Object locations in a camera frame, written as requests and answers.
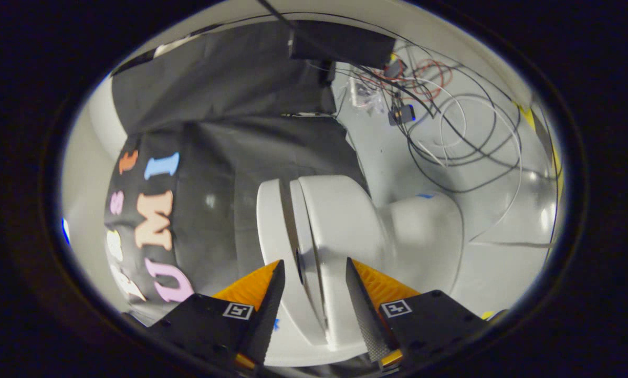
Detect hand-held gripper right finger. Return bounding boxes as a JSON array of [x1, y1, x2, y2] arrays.
[[344, 256, 496, 372]]

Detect black box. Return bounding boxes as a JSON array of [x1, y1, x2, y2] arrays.
[[289, 21, 397, 70]]

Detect small black device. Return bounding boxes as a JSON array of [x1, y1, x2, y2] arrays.
[[389, 104, 416, 126]]

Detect red wires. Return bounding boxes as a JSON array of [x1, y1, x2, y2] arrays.
[[360, 58, 454, 103]]

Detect black backdrop cloth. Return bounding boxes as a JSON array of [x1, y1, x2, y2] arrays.
[[104, 21, 371, 316]]

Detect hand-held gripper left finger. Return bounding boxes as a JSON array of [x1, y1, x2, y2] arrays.
[[149, 259, 287, 371]]

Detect tangle of black cables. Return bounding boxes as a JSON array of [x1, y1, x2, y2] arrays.
[[340, 42, 526, 196]]

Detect white toilet lid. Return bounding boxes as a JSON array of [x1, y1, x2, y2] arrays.
[[256, 178, 328, 348]]

